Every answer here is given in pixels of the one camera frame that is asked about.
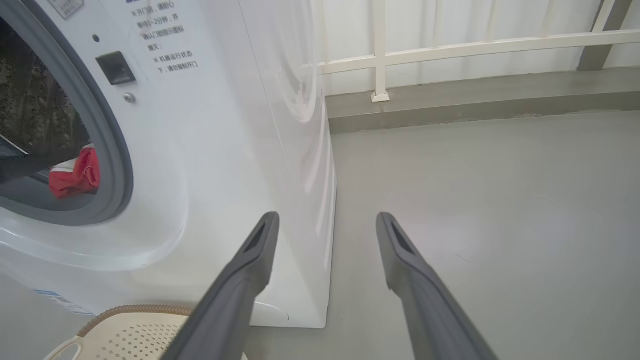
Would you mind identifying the blue energy label sticker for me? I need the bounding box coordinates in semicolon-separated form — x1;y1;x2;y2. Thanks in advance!
34;289;96;317

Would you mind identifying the cream laundry basket brown rim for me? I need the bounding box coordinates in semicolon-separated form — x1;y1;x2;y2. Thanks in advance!
44;304;249;360

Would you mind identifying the white drying rack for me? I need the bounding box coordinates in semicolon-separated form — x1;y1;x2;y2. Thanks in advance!
300;0;640;104

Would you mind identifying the white front-load washing machine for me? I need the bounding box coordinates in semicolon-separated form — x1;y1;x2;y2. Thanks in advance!
0;0;337;330

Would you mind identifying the red and white garment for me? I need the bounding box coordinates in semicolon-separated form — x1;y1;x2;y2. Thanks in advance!
48;144;101;199

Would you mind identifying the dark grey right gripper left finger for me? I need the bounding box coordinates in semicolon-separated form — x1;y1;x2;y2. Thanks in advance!
160;211;281;360

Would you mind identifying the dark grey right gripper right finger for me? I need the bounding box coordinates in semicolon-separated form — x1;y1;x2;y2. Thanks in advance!
376;211;501;360

